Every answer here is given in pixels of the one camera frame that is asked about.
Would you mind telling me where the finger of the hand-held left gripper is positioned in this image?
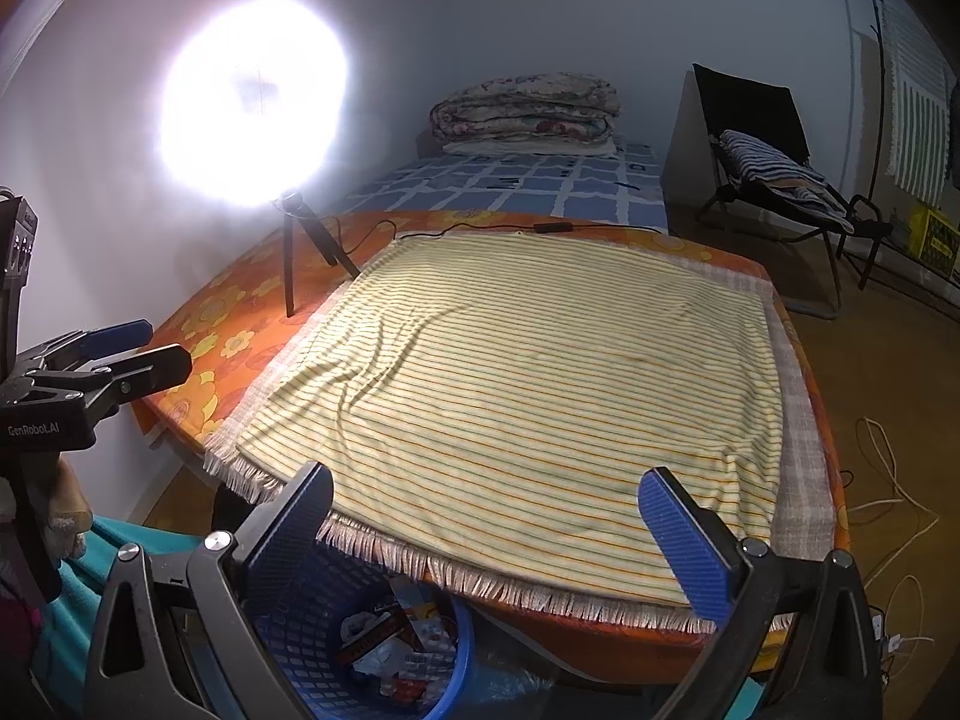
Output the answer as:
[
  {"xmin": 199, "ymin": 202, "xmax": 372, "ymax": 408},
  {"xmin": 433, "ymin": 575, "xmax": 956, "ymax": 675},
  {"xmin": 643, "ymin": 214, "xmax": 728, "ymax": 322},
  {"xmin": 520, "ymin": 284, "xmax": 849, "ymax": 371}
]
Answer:
[
  {"xmin": 26, "ymin": 343, "xmax": 194, "ymax": 422},
  {"xmin": 22, "ymin": 319, "xmax": 155, "ymax": 374}
]

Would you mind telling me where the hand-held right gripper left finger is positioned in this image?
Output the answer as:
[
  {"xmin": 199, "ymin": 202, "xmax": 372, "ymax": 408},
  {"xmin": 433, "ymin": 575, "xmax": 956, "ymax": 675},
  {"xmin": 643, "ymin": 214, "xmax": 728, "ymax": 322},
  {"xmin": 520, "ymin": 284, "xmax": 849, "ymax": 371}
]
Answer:
[{"xmin": 84, "ymin": 461, "xmax": 336, "ymax": 720}]

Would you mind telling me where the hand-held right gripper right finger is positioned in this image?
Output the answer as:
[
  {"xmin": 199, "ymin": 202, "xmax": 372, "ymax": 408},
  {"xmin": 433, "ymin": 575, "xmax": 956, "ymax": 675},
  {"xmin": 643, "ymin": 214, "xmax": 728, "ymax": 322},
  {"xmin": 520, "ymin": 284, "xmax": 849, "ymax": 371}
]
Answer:
[{"xmin": 637, "ymin": 466, "xmax": 886, "ymax": 720}]

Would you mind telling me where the blue plastic laundry basket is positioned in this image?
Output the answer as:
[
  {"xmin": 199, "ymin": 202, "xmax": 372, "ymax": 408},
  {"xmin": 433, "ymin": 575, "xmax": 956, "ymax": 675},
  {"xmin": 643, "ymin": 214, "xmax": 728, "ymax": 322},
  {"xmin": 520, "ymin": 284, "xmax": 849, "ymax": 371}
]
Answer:
[{"xmin": 251, "ymin": 532, "xmax": 476, "ymax": 720}]

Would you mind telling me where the white wrapper with colourful end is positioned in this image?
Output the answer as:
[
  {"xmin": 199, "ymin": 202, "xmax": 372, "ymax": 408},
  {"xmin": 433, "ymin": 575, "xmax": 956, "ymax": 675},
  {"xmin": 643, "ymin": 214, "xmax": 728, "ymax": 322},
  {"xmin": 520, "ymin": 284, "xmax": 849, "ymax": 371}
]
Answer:
[{"xmin": 360, "ymin": 645, "xmax": 457, "ymax": 700}]

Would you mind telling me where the person's left hand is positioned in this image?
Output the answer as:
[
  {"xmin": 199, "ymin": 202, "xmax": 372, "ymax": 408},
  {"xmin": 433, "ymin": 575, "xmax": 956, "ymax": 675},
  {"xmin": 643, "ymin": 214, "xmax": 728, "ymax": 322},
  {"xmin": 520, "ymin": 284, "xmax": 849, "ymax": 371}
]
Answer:
[{"xmin": 47, "ymin": 457, "xmax": 96, "ymax": 561}]

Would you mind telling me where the pale fringed blanket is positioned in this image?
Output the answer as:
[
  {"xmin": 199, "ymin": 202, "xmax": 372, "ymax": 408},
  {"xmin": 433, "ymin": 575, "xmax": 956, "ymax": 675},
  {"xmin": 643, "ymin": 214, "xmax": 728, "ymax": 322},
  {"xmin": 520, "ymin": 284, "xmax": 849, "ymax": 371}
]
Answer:
[{"xmin": 202, "ymin": 229, "xmax": 837, "ymax": 635}]

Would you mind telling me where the striped cloth on chair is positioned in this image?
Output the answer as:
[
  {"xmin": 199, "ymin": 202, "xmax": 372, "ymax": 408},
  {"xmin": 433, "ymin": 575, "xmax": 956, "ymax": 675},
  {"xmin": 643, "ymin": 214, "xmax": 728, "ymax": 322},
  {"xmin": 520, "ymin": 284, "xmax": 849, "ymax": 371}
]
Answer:
[{"xmin": 711, "ymin": 129, "xmax": 856, "ymax": 223}]

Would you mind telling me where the yellow crate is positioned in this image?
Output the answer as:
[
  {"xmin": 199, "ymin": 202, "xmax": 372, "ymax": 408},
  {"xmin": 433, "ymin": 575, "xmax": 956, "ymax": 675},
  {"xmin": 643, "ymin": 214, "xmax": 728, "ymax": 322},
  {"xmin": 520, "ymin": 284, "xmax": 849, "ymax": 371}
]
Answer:
[{"xmin": 907, "ymin": 202, "xmax": 960, "ymax": 280}]

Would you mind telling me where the blue checked bed sheet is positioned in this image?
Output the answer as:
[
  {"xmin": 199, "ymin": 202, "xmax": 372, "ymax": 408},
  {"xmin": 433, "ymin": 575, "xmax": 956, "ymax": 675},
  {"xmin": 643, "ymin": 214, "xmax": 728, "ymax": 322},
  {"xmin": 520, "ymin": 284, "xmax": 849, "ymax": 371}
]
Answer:
[{"xmin": 341, "ymin": 141, "xmax": 670, "ymax": 230}]

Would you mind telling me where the black folding chair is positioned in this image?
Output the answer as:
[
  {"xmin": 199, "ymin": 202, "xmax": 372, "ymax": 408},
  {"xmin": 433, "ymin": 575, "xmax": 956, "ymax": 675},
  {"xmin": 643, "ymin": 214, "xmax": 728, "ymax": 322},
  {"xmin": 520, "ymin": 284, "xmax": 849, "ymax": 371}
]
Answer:
[{"xmin": 690, "ymin": 62, "xmax": 895, "ymax": 316}]

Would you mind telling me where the folded floral quilt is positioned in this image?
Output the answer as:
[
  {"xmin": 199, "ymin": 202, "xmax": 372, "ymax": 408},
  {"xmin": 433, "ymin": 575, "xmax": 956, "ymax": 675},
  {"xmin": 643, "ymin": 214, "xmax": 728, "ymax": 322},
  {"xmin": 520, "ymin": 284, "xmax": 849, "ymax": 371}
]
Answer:
[{"xmin": 430, "ymin": 73, "xmax": 622, "ymax": 145}]

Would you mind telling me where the hanging striped towel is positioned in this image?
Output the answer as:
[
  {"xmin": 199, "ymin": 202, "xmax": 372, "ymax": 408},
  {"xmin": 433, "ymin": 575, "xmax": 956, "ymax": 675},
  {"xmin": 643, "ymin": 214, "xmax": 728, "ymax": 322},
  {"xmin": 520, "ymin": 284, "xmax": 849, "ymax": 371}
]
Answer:
[{"xmin": 881, "ymin": 4, "xmax": 958, "ymax": 196}]

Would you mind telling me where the white floor cable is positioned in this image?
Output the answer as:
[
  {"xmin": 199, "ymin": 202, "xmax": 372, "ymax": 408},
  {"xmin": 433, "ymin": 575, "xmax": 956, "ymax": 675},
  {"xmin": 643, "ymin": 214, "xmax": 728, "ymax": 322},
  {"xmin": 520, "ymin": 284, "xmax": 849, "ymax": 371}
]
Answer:
[{"xmin": 855, "ymin": 416, "xmax": 943, "ymax": 661}]

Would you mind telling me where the ring light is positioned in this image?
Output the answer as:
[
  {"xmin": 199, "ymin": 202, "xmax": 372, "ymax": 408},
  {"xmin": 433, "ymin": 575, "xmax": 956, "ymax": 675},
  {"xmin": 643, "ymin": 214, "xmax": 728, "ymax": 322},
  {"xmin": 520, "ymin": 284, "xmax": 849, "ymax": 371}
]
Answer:
[{"xmin": 154, "ymin": 0, "xmax": 353, "ymax": 211}]

